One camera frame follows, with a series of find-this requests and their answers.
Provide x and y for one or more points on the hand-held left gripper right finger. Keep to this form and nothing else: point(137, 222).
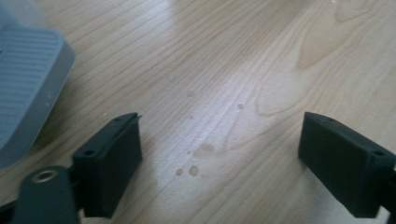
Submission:
point(342, 161)

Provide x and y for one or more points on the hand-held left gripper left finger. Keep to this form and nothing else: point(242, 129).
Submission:
point(109, 165)

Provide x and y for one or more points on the grey ribbed plastic box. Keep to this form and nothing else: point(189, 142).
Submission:
point(28, 93)

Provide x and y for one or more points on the translucent plastic container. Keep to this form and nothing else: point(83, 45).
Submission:
point(21, 14)

